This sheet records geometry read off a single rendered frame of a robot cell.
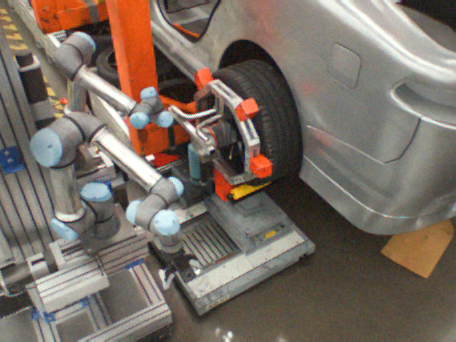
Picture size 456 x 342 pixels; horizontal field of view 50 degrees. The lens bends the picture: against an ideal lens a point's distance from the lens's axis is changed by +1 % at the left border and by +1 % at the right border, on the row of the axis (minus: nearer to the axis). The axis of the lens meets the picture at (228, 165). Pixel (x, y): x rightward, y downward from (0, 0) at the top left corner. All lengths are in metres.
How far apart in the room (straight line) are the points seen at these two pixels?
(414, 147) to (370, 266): 1.39
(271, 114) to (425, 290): 1.45
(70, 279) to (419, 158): 1.48
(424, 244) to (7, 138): 2.51
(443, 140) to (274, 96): 0.86
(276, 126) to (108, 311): 1.28
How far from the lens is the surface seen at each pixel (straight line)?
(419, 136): 1.90
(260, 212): 3.05
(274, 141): 2.38
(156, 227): 1.59
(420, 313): 3.07
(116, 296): 2.75
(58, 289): 2.18
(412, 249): 3.34
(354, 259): 3.19
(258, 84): 2.42
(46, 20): 4.56
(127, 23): 2.56
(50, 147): 1.69
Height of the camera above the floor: 2.43
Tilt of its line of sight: 41 degrees down
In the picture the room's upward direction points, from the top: straight up
